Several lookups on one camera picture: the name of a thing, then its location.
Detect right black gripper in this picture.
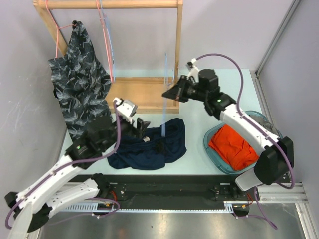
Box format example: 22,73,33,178
163,75,208,103

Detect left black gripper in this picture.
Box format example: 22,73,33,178
101,115,150,151

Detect navy blue shorts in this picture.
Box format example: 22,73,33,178
107,118,187,170

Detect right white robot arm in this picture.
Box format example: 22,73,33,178
162,69,294,200

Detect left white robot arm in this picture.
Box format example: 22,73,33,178
4,116,150,233

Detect dark leaf-pattern shorts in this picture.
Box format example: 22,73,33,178
48,21,111,140

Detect orange shorts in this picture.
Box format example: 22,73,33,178
209,125,259,171

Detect grey shorts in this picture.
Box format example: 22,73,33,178
249,115,279,136

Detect pink hanger holding patterned shorts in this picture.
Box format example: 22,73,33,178
45,0,76,58

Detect wooden clothes rack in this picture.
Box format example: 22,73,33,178
33,0,183,114

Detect teal plastic basket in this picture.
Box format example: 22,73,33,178
203,110,285,175

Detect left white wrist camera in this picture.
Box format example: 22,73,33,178
113,97,138,124

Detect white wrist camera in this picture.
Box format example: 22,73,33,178
113,97,138,124
186,58,199,82

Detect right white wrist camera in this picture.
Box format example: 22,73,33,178
186,58,199,82

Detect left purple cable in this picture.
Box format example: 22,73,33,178
4,99,125,230

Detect purple cable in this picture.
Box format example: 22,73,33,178
196,53,296,230
4,99,125,230

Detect light blue wire hanger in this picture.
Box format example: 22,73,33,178
102,7,116,83

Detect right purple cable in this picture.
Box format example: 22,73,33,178
196,53,296,230

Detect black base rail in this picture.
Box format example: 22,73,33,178
102,175,260,212

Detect pink wire hanger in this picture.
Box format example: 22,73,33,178
96,0,114,83

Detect aluminium frame post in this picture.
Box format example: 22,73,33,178
256,0,302,73

